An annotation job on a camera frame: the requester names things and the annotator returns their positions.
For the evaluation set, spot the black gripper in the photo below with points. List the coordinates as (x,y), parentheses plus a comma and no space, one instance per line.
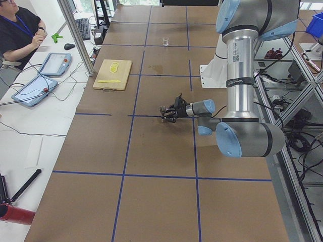
(180,111)

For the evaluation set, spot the black computer mouse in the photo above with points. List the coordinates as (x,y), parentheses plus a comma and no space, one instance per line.
(69,46)

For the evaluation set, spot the blue storage bin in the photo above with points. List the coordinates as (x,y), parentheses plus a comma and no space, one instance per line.
(315,27)

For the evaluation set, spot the aluminium frame post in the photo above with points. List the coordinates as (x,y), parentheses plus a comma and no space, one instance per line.
(68,15)

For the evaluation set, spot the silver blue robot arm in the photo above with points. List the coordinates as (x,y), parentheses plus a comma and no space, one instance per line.
(240,133)

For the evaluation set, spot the yellow plastic knife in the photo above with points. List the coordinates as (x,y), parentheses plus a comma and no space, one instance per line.
(109,81)

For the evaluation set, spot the black box with label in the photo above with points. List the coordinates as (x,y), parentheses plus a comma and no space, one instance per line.
(99,35)

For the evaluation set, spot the seated person black shirt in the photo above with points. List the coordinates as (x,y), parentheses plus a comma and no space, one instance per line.
(22,33)

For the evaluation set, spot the blue teach pendant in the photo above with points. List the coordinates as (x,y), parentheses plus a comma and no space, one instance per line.
(35,91)
(55,64)

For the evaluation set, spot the steel double jigger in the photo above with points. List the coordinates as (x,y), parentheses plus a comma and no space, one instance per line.
(163,110)

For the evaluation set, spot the near blue teach pendant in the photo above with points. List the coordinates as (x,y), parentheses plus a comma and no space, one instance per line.
(35,91)

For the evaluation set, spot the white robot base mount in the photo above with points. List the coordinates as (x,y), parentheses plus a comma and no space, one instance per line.
(214,75)

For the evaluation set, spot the wooden cutting board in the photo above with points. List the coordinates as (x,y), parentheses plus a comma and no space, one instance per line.
(122,74)

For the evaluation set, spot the green plastic clamp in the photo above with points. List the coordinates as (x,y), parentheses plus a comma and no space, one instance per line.
(56,37)

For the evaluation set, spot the black computer keyboard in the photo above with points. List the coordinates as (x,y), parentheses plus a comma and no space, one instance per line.
(83,27)

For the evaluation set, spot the clear glass measuring cup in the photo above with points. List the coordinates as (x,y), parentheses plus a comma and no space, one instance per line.
(165,41)

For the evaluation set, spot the red cylinder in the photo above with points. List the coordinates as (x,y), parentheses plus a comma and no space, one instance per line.
(10,213)

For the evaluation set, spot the black handle rod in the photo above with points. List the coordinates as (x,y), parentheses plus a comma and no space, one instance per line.
(25,185)

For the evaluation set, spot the far blue teach pendant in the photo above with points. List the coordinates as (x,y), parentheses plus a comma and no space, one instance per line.
(55,64)

